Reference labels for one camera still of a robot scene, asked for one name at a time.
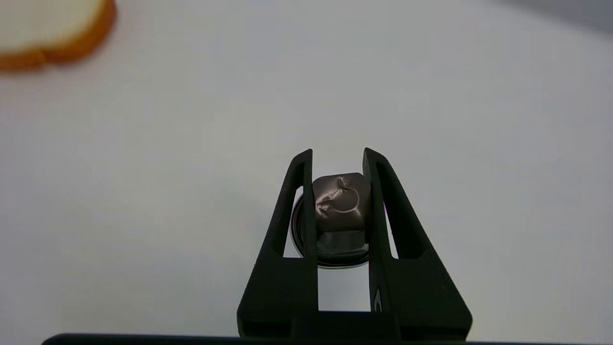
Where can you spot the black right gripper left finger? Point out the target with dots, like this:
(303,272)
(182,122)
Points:
(282,287)

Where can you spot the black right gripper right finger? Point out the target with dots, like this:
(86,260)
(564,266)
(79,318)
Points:
(416,292)

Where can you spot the dented grey coffee capsule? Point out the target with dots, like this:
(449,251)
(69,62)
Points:
(342,201)

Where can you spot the white bread slice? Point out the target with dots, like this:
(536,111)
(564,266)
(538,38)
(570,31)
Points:
(48,24)

